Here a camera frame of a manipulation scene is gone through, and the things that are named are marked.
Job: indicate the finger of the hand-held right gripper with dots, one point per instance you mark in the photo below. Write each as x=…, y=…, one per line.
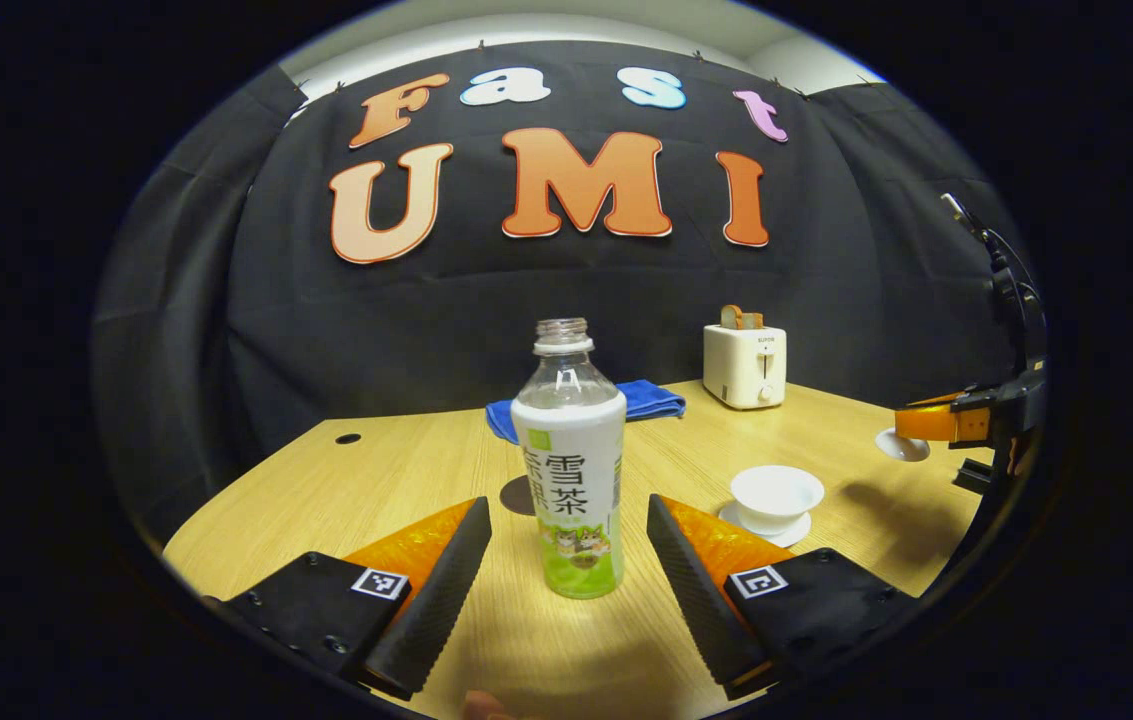
x=974, y=475
x=936, y=422

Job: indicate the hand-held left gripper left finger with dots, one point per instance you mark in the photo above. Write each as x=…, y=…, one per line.
x=436, y=590

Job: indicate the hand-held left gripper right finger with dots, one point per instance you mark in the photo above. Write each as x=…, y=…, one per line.
x=696, y=590

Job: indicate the white teacup lid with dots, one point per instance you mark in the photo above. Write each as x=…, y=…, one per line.
x=901, y=447

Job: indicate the dark round coaster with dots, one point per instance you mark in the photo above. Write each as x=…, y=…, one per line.
x=518, y=497

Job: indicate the white teacup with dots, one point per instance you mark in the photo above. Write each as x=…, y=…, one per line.
x=776, y=492

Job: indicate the white label water bottle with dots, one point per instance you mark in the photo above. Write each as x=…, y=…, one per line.
x=571, y=470

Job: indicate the white saucer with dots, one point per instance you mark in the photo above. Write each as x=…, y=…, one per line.
x=796, y=530

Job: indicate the blue towel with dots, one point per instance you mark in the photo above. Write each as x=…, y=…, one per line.
x=651, y=400

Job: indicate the cream toaster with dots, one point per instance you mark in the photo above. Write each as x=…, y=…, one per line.
x=744, y=368

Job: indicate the bread slice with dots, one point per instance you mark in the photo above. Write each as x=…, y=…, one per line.
x=738, y=318

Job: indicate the black backdrop cloth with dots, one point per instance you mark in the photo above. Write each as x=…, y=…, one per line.
x=486, y=330

